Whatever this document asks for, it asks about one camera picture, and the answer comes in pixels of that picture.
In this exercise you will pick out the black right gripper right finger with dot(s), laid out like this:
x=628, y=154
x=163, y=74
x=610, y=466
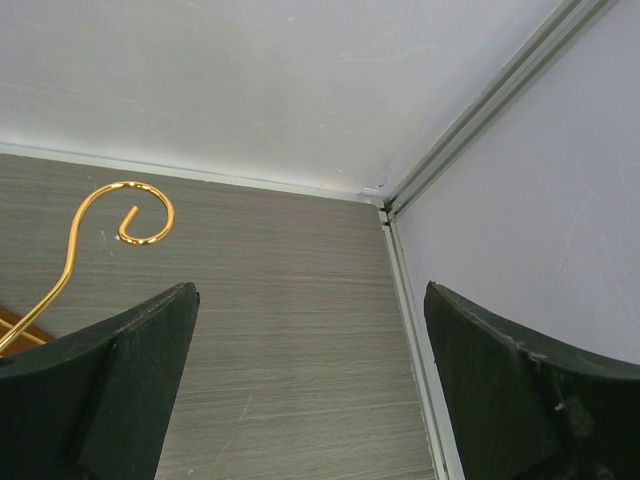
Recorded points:
x=524, y=405

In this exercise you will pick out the gold wire wine glass rack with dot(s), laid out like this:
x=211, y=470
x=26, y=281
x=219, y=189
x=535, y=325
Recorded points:
x=15, y=331

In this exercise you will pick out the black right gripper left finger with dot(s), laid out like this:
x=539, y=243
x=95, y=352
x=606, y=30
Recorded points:
x=96, y=403

